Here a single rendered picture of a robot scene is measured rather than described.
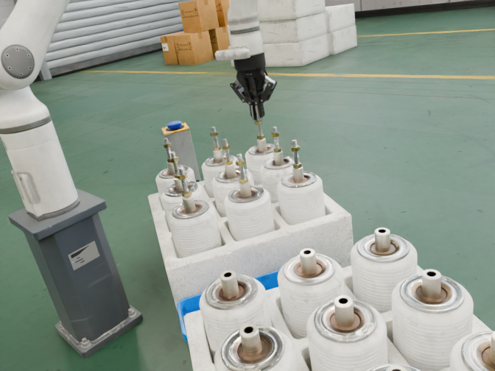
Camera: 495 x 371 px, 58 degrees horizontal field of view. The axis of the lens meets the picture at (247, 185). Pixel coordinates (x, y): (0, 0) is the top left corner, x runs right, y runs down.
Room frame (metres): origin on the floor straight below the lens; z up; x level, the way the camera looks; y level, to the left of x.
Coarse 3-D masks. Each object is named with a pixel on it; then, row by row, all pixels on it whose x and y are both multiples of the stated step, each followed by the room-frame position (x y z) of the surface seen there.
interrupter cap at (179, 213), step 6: (180, 204) 0.84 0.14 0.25; (198, 204) 0.83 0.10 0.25; (204, 204) 0.82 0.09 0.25; (174, 210) 0.82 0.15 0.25; (180, 210) 0.82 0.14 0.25; (198, 210) 0.80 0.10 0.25; (204, 210) 0.79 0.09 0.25; (174, 216) 0.79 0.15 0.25; (180, 216) 0.78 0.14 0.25; (186, 216) 0.78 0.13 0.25; (192, 216) 0.78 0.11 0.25
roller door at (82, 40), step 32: (96, 0) 6.32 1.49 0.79; (128, 0) 6.62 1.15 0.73; (160, 0) 6.94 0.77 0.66; (192, 0) 7.33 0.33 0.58; (64, 32) 5.96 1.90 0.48; (96, 32) 6.25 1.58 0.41; (128, 32) 6.53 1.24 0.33; (160, 32) 6.86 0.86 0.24; (64, 64) 5.88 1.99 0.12; (96, 64) 6.14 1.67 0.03
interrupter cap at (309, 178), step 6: (288, 174) 0.89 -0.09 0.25; (306, 174) 0.88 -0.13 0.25; (312, 174) 0.87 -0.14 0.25; (282, 180) 0.87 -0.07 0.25; (288, 180) 0.87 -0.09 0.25; (306, 180) 0.85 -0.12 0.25; (312, 180) 0.84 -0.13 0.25; (288, 186) 0.84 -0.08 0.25; (294, 186) 0.83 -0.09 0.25; (300, 186) 0.83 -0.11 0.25
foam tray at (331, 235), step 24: (336, 216) 0.81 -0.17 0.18; (168, 240) 0.83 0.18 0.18; (264, 240) 0.77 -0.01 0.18; (288, 240) 0.78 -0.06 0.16; (312, 240) 0.79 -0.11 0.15; (336, 240) 0.80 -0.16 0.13; (168, 264) 0.74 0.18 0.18; (192, 264) 0.73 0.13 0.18; (216, 264) 0.74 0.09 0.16; (240, 264) 0.75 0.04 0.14; (264, 264) 0.76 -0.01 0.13; (192, 288) 0.73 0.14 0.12
